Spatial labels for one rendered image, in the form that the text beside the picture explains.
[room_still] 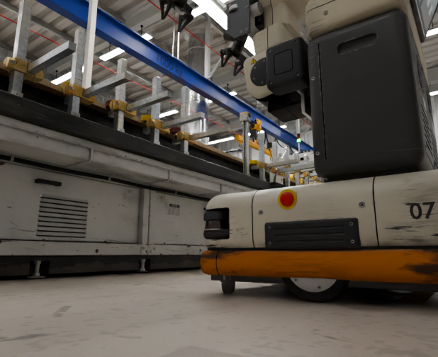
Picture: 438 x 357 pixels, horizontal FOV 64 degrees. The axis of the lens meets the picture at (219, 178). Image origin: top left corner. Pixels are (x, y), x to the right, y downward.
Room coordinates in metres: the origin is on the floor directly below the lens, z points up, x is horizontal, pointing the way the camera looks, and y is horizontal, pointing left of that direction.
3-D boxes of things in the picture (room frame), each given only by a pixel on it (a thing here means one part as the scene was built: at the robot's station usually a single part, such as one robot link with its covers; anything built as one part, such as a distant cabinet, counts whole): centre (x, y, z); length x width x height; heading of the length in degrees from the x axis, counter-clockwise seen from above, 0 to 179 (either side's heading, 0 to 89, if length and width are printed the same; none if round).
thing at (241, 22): (1.26, -0.15, 0.99); 0.28 x 0.16 x 0.22; 145
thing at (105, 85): (1.46, 0.55, 0.82); 0.43 x 0.03 x 0.04; 55
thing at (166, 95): (1.66, 0.41, 0.84); 0.43 x 0.03 x 0.04; 55
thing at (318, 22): (1.04, -0.46, 0.59); 0.55 x 0.34 x 0.83; 145
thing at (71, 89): (1.50, 0.64, 0.82); 0.14 x 0.06 x 0.05; 145
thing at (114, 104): (1.70, 0.49, 0.84); 0.14 x 0.06 x 0.05; 145
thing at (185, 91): (2.09, 0.22, 0.92); 0.04 x 0.04 x 0.48; 55
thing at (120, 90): (1.69, 0.51, 0.87); 0.04 x 0.04 x 0.48; 55
